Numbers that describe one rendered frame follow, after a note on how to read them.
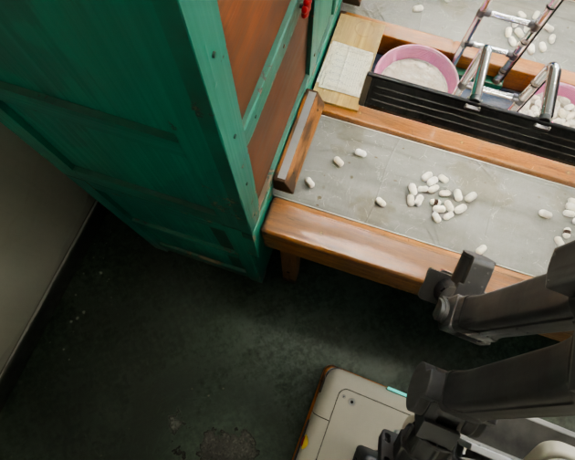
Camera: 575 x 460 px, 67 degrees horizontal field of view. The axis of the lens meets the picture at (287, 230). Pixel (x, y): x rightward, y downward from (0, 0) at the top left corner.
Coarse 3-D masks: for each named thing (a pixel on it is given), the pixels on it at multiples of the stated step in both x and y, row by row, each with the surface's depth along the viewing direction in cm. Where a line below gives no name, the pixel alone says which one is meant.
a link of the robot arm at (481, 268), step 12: (468, 252) 76; (468, 264) 74; (480, 264) 72; (492, 264) 72; (456, 276) 76; (468, 276) 73; (480, 276) 72; (456, 288) 73; (468, 288) 73; (480, 288) 72; (444, 300) 72; (444, 312) 69
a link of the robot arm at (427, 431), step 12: (444, 372) 65; (432, 408) 62; (420, 420) 64; (432, 420) 63; (444, 420) 63; (456, 420) 62; (420, 432) 63; (432, 432) 63; (444, 432) 62; (456, 432) 62; (444, 444) 63
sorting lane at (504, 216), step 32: (320, 128) 134; (352, 128) 134; (320, 160) 131; (352, 160) 131; (384, 160) 131; (416, 160) 131; (448, 160) 131; (320, 192) 128; (352, 192) 128; (384, 192) 128; (480, 192) 128; (512, 192) 128; (544, 192) 128; (384, 224) 125; (416, 224) 125; (448, 224) 125; (480, 224) 125; (512, 224) 125; (544, 224) 125; (512, 256) 122; (544, 256) 122
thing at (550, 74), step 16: (480, 48) 100; (480, 64) 96; (464, 80) 110; (480, 80) 94; (544, 80) 102; (480, 96) 94; (512, 96) 111; (528, 96) 108; (544, 96) 94; (544, 112) 92; (544, 128) 92
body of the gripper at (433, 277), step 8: (432, 272) 86; (440, 272) 85; (424, 280) 86; (432, 280) 86; (440, 280) 86; (448, 280) 84; (424, 288) 86; (432, 288) 86; (440, 288) 82; (424, 296) 87; (432, 296) 86
